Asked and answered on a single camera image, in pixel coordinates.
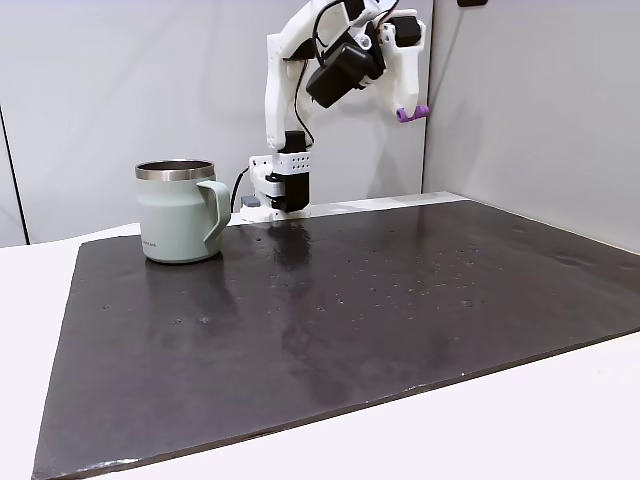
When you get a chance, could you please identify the pale green steel-rimmed mug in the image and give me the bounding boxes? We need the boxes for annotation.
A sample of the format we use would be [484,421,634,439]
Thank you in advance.
[133,158,233,266]

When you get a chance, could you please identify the black camera box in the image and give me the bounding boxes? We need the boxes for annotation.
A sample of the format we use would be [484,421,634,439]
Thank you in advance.
[305,43,387,110]

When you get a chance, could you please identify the black table mat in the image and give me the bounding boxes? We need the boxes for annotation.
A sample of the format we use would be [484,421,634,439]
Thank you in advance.
[30,198,640,480]

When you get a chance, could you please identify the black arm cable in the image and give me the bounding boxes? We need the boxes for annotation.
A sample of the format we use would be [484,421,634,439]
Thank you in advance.
[292,2,331,149]

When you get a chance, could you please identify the purple ribbed pen grip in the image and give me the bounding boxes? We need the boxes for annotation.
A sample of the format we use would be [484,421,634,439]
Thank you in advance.
[395,105,432,124]

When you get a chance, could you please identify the black base power cable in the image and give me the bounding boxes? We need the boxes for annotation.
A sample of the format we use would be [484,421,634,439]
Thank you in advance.
[230,166,250,215]

